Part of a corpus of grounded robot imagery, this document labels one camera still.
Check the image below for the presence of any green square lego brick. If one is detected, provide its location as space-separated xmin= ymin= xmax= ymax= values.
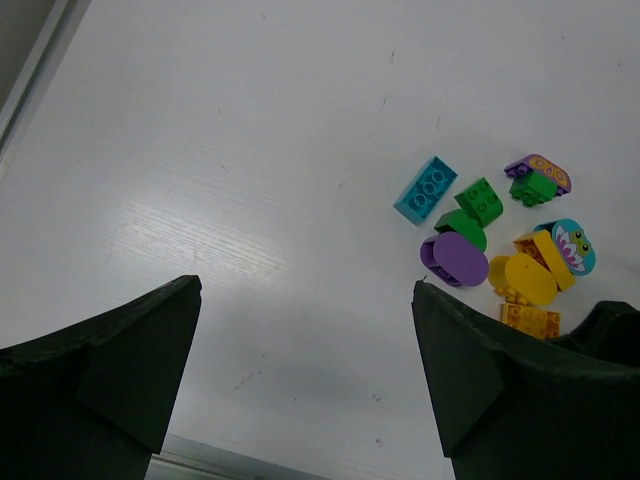
xmin=454 ymin=177 xmax=504 ymax=229

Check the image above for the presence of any small green lego brick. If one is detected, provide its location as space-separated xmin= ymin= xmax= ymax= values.
xmin=509 ymin=171 xmax=557 ymax=208

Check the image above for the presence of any teal rectangular lego brick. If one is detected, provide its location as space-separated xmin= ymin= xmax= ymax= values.
xmin=393 ymin=156 xmax=458 ymax=225

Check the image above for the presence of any aluminium frame rail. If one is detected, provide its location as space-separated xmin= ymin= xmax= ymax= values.
xmin=1 ymin=1 xmax=91 ymax=172

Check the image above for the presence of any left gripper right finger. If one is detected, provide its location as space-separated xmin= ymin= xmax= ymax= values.
xmin=412 ymin=281 xmax=639 ymax=479

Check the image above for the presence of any purple printed lego brick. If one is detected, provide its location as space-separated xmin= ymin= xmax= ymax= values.
xmin=503 ymin=154 xmax=572 ymax=197

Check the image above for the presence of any orange lego brick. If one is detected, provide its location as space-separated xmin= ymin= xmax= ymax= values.
xmin=501 ymin=303 xmax=561 ymax=340

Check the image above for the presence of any green rounded lego brick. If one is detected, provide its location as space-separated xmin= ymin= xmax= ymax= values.
xmin=434 ymin=209 xmax=487 ymax=252

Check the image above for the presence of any teal flower printed lego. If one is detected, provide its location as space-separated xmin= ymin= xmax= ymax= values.
xmin=534 ymin=218 xmax=596 ymax=276

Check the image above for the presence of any yellow rounded lego brick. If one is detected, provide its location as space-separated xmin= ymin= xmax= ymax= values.
xmin=488 ymin=253 xmax=558 ymax=306

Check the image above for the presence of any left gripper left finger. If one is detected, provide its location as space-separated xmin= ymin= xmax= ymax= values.
xmin=1 ymin=275 xmax=202 ymax=479

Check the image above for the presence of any purple rounded lego brick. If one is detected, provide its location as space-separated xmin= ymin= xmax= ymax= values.
xmin=420 ymin=232 xmax=489 ymax=287

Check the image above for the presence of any yellow rectangular lego brick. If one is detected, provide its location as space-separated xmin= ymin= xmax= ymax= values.
xmin=513 ymin=230 xmax=576 ymax=292

